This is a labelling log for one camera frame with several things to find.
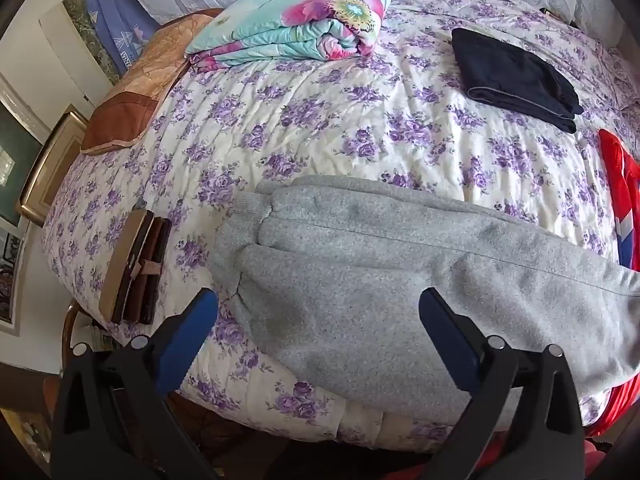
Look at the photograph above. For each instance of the brown leather wallet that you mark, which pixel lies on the brown leather wallet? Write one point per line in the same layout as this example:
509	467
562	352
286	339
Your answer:
117	265
150	270

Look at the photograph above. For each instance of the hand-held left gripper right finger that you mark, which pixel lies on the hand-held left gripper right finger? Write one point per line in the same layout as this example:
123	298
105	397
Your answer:
449	337

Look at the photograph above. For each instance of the purple floral bedspread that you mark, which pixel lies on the purple floral bedspread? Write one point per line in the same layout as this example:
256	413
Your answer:
310	125

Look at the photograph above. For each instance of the wooden chair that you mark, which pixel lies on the wooden chair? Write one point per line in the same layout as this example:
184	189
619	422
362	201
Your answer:
67	330

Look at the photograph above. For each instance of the grey sweat pants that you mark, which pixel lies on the grey sweat pants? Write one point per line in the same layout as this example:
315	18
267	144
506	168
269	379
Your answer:
350	270

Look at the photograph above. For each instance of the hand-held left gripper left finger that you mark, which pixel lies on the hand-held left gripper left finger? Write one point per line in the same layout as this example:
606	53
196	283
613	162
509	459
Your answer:
189	337

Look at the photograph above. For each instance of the blue patterned cloth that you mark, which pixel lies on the blue patterned cloth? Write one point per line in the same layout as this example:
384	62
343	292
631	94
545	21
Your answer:
110	10

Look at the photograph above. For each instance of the gold picture frame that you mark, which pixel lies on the gold picture frame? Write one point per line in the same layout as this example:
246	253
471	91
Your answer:
50	160

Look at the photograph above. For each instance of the folded turquoise floral blanket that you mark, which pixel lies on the folded turquoise floral blanket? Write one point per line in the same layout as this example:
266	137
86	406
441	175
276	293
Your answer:
300	15

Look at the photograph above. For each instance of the brown orange pillow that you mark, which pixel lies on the brown orange pillow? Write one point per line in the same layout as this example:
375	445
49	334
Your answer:
135	90

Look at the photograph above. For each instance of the white door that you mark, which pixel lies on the white door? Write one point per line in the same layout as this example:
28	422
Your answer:
75	55

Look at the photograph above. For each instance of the black folded pants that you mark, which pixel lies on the black folded pants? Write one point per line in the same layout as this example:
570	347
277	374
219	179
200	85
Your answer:
510	75

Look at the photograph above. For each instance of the red blue striped garment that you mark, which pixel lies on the red blue striped garment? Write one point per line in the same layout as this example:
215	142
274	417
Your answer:
622	180

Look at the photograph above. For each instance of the glass panel door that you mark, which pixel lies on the glass panel door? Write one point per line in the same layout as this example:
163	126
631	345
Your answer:
15	160

